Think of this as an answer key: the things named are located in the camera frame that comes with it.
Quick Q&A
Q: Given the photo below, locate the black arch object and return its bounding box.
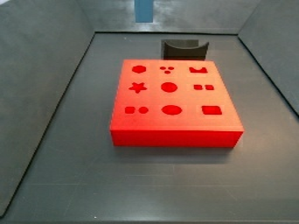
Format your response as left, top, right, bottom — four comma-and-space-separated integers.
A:
162, 39, 210, 60

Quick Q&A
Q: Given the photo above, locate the red shape sorter block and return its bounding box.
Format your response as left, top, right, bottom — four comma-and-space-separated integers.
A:
110, 59, 245, 148

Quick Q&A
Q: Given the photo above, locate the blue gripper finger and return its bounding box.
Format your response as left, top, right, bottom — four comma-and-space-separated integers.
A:
135, 0, 154, 23

